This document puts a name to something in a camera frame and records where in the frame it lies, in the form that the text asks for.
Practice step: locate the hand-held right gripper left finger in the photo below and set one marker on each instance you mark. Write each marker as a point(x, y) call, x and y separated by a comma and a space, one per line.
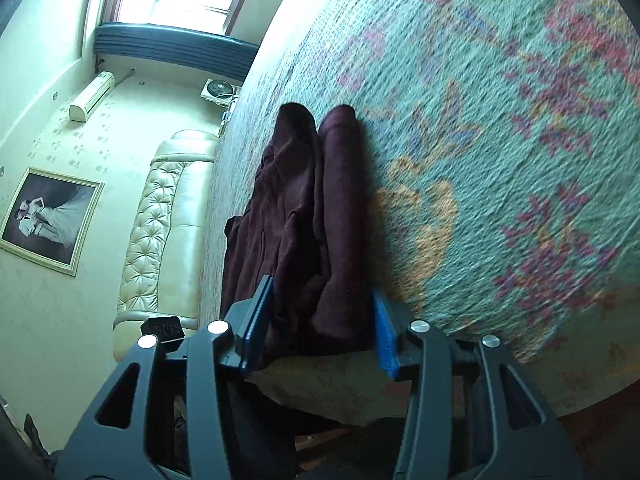
point(255, 320)

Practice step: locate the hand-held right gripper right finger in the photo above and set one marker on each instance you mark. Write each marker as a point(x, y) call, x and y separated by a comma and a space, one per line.
point(385, 335)

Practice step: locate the maroon pants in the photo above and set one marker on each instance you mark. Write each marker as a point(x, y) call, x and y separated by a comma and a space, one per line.
point(300, 220)

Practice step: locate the cream tufted headboard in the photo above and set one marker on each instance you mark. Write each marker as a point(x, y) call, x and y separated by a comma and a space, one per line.
point(160, 230)

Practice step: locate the floral bed blanket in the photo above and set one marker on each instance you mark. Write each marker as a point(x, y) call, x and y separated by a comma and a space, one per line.
point(475, 160)

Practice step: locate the white fan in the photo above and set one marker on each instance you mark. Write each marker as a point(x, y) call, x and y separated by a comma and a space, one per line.
point(219, 91)

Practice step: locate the white air conditioner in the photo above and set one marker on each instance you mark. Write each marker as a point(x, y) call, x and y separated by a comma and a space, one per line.
point(92, 96)

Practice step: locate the blue curtain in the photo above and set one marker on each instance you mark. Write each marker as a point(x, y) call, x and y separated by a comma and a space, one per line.
point(175, 50)

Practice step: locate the framed wall photo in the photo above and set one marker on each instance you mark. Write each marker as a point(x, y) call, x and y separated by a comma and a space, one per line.
point(47, 220)

